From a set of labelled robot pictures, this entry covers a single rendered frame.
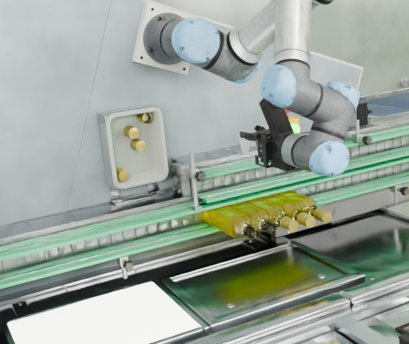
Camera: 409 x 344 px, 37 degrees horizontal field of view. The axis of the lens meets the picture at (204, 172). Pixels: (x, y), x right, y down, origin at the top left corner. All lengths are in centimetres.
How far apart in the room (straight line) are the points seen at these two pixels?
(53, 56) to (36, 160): 30
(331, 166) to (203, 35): 58
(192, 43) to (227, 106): 41
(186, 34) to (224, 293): 69
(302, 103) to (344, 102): 10
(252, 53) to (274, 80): 50
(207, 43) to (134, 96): 33
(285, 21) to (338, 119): 23
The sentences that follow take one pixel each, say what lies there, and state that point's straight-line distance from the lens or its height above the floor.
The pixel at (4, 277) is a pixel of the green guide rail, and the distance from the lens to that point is 173.
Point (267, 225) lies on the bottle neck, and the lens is 172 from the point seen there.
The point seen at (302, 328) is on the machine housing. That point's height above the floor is 141.
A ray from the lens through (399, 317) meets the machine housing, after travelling 163.
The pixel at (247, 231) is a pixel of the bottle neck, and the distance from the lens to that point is 170.
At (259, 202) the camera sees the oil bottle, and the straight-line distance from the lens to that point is 186.
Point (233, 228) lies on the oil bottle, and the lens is 173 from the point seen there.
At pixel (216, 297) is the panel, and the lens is 164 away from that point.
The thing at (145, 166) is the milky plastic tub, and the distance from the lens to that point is 191.
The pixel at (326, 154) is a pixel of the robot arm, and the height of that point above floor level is 153.
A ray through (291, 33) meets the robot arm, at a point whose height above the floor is 145.
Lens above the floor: 251
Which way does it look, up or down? 61 degrees down
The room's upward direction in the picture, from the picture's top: 113 degrees clockwise
